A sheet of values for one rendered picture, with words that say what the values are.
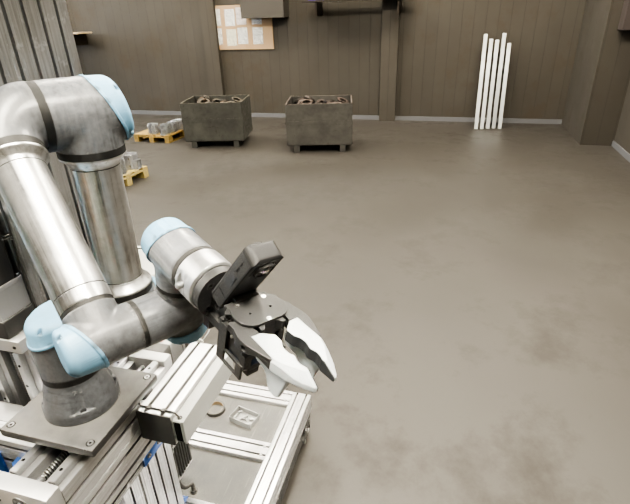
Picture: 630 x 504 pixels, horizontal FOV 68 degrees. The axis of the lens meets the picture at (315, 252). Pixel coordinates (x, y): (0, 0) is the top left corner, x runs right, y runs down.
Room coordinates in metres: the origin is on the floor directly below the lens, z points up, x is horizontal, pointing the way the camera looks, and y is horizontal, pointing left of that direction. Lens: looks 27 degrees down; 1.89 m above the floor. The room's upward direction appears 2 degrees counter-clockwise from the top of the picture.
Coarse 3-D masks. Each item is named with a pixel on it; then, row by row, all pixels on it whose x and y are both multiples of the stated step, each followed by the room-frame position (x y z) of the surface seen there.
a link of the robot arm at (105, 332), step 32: (0, 96) 0.75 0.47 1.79; (32, 96) 0.77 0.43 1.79; (0, 128) 0.71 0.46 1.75; (32, 128) 0.74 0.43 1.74; (0, 160) 0.68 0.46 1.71; (32, 160) 0.70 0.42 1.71; (0, 192) 0.67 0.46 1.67; (32, 192) 0.65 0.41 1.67; (32, 224) 0.62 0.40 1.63; (64, 224) 0.63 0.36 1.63; (32, 256) 0.60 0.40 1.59; (64, 256) 0.59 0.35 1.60; (64, 288) 0.56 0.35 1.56; (96, 288) 0.57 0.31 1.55; (64, 320) 0.54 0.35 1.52; (96, 320) 0.53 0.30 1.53; (128, 320) 0.55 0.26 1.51; (64, 352) 0.49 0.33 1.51; (96, 352) 0.51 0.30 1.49; (128, 352) 0.53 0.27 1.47
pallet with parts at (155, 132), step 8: (176, 120) 8.50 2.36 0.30; (152, 128) 8.20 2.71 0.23; (160, 128) 8.18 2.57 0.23; (168, 128) 8.17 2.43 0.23; (176, 128) 8.37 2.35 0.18; (136, 136) 8.27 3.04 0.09; (144, 136) 8.21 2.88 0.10; (152, 136) 8.16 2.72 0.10; (160, 136) 8.11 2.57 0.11; (168, 136) 8.06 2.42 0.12; (184, 136) 8.50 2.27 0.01
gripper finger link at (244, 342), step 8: (232, 328) 0.44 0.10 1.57; (240, 328) 0.44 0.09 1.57; (248, 328) 0.44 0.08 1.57; (240, 336) 0.43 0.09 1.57; (248, 336) 0.43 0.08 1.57; (240, 344) 0.42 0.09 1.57; (248, 344) 0.42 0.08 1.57; (256, 344) 0.42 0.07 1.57; (248, 352) 0.41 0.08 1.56; (256, 352) 0.41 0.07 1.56; (264, 352) 0.41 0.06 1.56; (264, 360) 0.40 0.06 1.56
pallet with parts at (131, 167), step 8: (128, 152) 6.18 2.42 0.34; (136, 152) 6.15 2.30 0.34; (120, 160) 5.82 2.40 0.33; (128, 160) 6.03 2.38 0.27; (136, 160) 6.05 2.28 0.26; (128, 168) 6.03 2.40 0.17; (136, 168) 6.04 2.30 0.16; (144, 168) 6.14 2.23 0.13; (128, 176) 5.83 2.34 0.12; (136, 176) 6.15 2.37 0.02; (144, 176) 6.11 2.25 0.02; (128, 184) 5.80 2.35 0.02
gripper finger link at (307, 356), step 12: (288, 324) 0.46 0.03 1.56; (300, 324) 0.46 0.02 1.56; (288, 336) 0.45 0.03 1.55; (300, 336) 0.44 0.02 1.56; (312, 336) 0.44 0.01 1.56; (300, 348) 0.44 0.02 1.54; (312, 348) 0.42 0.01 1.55; (324, 348) 0.43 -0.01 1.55; (300, 360) 0.45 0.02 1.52; (312, 360) 0.42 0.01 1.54; (324, 360) 0.41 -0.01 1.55; (312, 372) 0.43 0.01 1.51; (324, 372) 0.40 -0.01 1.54
